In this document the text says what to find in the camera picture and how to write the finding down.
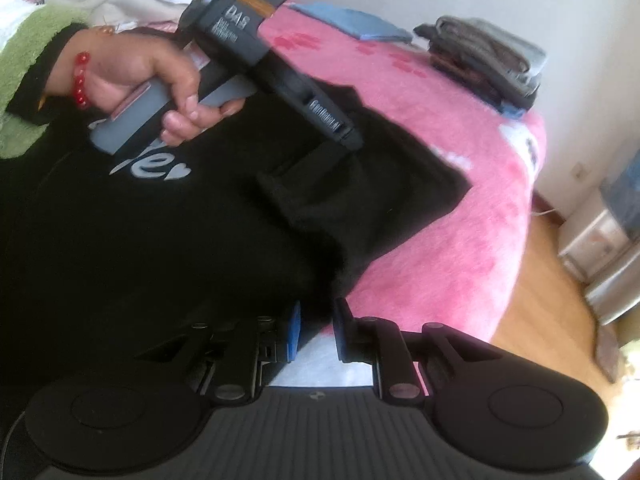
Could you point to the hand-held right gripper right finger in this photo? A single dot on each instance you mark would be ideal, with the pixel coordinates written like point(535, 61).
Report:
point(342, 332)

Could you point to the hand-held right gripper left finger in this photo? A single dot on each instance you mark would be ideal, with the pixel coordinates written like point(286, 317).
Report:
point(294, 332)

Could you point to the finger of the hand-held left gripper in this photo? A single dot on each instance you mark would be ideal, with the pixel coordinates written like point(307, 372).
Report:
point(310, 161)

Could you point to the black printed shirt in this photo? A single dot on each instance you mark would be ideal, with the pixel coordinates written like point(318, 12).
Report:
point(175, 240)

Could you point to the person's left forearm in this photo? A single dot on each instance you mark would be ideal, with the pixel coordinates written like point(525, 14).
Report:
point(30, 45)

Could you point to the stack of folded grey clothes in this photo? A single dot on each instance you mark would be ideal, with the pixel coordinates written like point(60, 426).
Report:
point(485, 60)

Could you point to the person's left hand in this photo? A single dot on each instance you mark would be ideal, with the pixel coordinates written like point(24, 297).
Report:
point(130, 65)

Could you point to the beige garment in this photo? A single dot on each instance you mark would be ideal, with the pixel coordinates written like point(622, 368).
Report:
point(140, 10)

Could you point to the blue folded garment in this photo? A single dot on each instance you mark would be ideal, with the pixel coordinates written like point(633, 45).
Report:
point(350, 17)

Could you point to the pink floral blanket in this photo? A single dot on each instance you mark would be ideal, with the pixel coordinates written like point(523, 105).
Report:
point(450, 210)

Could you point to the plastic drawer unit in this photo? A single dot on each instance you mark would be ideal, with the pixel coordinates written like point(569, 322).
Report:
point(605, 250)

